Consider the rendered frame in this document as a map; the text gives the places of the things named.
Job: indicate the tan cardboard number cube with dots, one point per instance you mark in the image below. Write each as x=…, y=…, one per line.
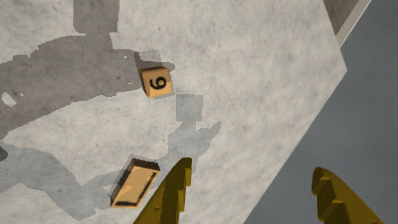
x=156, y=81

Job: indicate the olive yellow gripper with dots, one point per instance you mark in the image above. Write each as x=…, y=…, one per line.
x=337, y=203

